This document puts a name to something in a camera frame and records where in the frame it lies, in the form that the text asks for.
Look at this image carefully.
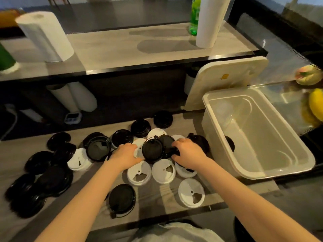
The white canister with black lid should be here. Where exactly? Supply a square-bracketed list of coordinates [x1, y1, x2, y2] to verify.
[20, 108, 44, 123]

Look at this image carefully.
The white paper cup sleeve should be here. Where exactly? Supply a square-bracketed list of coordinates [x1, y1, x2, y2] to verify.
[46, 84, 79, 114]

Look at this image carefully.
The person's right forearm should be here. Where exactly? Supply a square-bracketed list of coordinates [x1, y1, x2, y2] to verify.
[198, 158, 321, 242]

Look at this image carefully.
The small white digital timer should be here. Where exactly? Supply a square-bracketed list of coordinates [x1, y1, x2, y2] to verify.
[64, 112, 82, 125]

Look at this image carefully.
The black tethered plug cup lid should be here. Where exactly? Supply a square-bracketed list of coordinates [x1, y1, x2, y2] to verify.
[142, 134, 177, 162]

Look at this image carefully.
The person's right hand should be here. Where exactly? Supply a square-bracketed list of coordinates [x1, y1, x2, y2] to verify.
[171, 138, 209, 170]

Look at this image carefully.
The green plastic bottle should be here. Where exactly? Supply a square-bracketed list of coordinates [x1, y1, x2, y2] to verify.
[188, 0, 202, 36]

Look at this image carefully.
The black glass display case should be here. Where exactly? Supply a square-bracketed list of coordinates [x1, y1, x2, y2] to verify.
[228, 0, 323, 179]

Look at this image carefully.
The white bin lid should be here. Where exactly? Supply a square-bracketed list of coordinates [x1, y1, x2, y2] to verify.
[181, 56, 269, 112]

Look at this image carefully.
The tall white paper cup stack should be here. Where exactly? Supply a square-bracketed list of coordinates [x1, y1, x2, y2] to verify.
[195, 0, 232, 49]

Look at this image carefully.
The white power cable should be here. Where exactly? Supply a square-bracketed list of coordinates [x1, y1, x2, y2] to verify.
[0, 104, 18, 141]

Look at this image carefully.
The green paper cup stack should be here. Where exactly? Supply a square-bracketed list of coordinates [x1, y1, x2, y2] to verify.
[0, 42, 20, 74]

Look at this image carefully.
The person's left forearm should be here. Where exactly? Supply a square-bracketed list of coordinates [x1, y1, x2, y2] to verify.
[35, 161, 127, 242]

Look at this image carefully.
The white plastic storage bin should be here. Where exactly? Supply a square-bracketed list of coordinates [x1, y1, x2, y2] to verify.
[201, 87, 316, 180]

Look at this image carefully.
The person's white shirt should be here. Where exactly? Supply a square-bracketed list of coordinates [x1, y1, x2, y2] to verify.
[131, 222, 225, 242]

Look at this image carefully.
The yellow banana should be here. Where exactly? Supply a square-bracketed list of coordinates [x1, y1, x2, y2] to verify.
[308, 88, 323, 122]

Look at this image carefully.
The pile of black cup lids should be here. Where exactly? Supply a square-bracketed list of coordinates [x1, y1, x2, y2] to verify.
[4, 110, 235, 219]

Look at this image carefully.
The pale peach fruit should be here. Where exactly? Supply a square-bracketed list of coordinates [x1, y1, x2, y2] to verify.
[295, 65, 323, 86]

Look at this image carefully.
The person's left hand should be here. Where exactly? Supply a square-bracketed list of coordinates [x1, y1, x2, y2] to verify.
[108, 143, 144, 172]

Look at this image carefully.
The yellow wooden chair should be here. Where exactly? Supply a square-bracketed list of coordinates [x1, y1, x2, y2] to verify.
[0, 8, 25, 29]

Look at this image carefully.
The white paper towel roll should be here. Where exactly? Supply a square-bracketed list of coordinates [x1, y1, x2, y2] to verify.
[15, 11, 74, 63]

